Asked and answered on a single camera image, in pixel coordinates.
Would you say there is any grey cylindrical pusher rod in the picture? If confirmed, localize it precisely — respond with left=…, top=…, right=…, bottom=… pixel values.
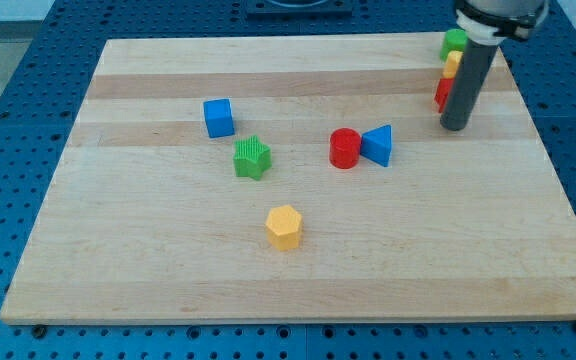
left=440, top=40, right=498, bottom=131

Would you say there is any yellow heart block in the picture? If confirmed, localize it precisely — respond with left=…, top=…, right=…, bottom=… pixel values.
left=442, top=50, right=463, bottom=79

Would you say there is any red star block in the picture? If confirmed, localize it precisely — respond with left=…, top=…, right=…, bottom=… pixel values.
left=434, top=77, right=454, bottom=113

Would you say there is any green star block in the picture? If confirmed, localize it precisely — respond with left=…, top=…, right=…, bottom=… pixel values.
left=233, top=135, right=272, bottom=181

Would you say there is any green cylinder block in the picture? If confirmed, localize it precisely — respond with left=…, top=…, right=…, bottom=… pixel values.
left=439, top=28, right=468, bottom=62

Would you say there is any blue triangle block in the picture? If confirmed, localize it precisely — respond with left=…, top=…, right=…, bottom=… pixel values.
left=360, top=125, right=393, bottom=167

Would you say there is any red cylinder block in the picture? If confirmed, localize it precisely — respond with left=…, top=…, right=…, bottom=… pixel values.
left=329, top=128, right=361, bottom=169

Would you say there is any wooden board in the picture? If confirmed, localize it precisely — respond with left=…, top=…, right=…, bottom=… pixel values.
left=0, top=32, right=576, bottom=325

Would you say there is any yellow hexagon block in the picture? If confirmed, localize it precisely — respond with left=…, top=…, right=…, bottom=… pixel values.
left=265, top=205, right=303, bottom=251

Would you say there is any blue cube block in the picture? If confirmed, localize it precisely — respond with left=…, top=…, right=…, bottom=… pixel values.
left=203, top=99, right=235, bottom=138

